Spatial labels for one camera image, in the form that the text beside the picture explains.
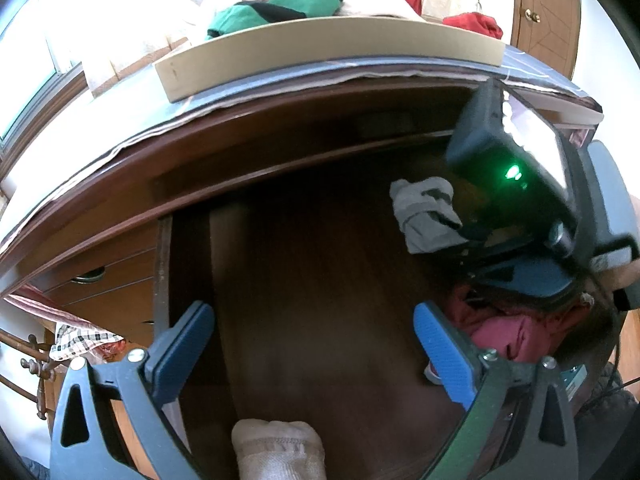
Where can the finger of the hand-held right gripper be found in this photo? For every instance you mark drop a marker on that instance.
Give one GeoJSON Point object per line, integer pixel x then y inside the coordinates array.
{"type": "Point", "coordinates": [436, 193]}
{"type": "Point", "coordinates": [457, 227]}

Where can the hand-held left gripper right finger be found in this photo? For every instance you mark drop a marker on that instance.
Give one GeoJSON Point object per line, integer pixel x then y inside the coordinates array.
{"type": "Point", "coordinates": [440, 350]}

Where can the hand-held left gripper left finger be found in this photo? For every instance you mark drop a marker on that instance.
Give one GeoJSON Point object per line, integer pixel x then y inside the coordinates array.
{"type": "Point", "coordinates": [185, 350]}

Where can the wide desk drawer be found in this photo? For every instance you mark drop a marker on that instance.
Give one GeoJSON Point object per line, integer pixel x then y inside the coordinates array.
{"type": "Point", "coordinates": [325, 285]}

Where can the shallow cardboard box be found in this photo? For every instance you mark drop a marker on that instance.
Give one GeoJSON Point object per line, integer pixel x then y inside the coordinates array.
{"type": "Point", "coordinates": [325, 50]}

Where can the cream underwear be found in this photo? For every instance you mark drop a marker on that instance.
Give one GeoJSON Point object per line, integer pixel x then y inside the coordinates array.
{"type": "Point", "coordinates": [375, 5]}

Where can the green black striped underwear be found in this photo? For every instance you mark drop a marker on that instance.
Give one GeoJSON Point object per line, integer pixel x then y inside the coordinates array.
{"type": "Point", "coordinates": [270, 12]}

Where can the maroon underwear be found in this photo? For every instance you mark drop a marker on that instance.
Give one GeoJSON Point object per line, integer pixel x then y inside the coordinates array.
{"type": "Point", "coordinates": [500, 335]}

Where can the dark wooden side drawer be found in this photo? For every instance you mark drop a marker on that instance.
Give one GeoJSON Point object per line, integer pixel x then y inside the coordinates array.
{"type": "Point", "coordinates": [125, 260]}
{"type": "Point", "coordinates": [125, 315]}

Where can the checked cloth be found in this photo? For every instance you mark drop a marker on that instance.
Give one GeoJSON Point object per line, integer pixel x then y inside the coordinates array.
{"type": "Point", "coordinates": [80, 340]}

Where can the blue checked tablecloth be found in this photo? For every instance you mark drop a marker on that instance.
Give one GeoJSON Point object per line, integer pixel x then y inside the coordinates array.
{"type": "Point", "coordinates": [535, 67]}

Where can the wooden coat rack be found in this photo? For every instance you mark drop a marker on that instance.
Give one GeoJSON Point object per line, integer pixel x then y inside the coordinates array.
{"type": "Point", "coordinates": [35, 365]}

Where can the brown wooden door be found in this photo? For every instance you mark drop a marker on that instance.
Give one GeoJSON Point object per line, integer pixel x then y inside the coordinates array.
{"type": "Point", "coordinates": [550, 35]}

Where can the brass door knob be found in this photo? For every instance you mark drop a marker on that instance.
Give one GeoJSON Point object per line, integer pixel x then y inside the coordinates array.
{"type": "Point", "coordinates": [531, 16]}

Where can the dark wooden desk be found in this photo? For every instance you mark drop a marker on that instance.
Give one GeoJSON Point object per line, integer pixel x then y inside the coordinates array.
{"type": "Point", "coordinates": [250, 125]}

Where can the brown framed window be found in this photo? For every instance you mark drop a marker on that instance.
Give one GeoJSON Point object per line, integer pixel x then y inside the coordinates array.
{"type": "Point", "coordinates": [30, 95]}

